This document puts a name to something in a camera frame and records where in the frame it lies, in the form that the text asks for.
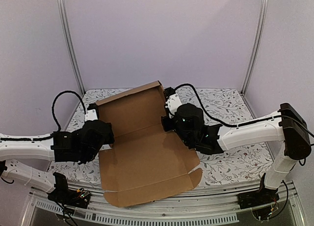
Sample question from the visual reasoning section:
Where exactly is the brown cardboard box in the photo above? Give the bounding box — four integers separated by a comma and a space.
97, 81, 203, 207

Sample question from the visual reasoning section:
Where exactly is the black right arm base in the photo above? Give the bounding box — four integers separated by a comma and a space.
236, 184, 279, 209

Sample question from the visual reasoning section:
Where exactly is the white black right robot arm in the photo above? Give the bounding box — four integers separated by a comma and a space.
161, 102, 312, 204

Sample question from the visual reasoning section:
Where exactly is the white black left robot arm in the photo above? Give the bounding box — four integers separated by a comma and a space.
0, 120, 114, 203

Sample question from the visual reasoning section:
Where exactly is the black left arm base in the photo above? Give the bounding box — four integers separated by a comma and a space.
48, 186, 91, 209

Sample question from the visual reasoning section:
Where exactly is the floral patterned table mat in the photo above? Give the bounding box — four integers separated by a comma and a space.
48, 88, 273, 187

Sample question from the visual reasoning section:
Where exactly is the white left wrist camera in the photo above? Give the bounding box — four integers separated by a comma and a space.
84, 103, 99, 122

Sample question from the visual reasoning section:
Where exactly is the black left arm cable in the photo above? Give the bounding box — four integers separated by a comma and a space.
51, 90, 86, 133

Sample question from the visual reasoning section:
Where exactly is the aluminium front rail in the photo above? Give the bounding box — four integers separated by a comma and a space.
20, 180, 307, 226

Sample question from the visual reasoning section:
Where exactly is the aluminium frame post left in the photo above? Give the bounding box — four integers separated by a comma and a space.
57, 0, 86, 95

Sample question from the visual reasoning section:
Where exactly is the aluminium frame post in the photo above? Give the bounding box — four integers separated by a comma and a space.
57, 0, 86, 95
241, 0, 269, 96

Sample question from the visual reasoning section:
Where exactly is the aluminium frame post right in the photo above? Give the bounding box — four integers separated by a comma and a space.
241, 0, 269, 96

